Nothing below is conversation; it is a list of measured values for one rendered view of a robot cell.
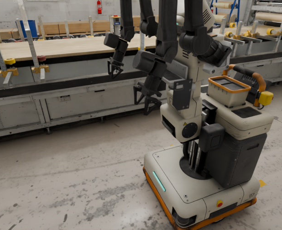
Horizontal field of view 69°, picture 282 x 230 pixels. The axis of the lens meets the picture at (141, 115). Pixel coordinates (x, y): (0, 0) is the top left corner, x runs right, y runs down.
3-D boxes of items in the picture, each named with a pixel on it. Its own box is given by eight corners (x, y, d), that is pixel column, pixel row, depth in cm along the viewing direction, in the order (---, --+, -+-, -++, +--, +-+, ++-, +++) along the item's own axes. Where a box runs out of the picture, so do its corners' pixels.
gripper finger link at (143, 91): (140, 116, 77) (150, 94, 74) (133, 108, 83) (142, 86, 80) (154, 119, 81) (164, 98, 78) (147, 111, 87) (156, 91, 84)
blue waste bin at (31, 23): (41, 45, 643) (35, 20, 606) (20, 47, 624) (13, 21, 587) (41, 42, 690) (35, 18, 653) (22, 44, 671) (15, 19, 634)
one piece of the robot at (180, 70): (170, 88, 129) (173, 53, 118) (196, 107, 107) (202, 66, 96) (147, 92, 124) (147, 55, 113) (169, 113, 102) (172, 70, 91)
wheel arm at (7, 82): (9, 87, 153) (7, 82, 150) (4, 88, 151) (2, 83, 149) (15, 70, 187) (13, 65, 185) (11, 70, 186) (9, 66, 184)
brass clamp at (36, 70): (49, 72, 184) (48, 66, 182) (33, 74, 180) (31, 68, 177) (49, 70, 189) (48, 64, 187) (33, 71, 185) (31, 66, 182)
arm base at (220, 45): (233, 49, 81) (213, 43, 90) (222, 37, 76) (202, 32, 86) (218, 68, 82) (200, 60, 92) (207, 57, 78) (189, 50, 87)
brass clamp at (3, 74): (18, 75, 176) (16, 70, 173) (-1, 77, 172) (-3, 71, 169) (18, 73, 181) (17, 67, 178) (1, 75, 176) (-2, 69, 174)
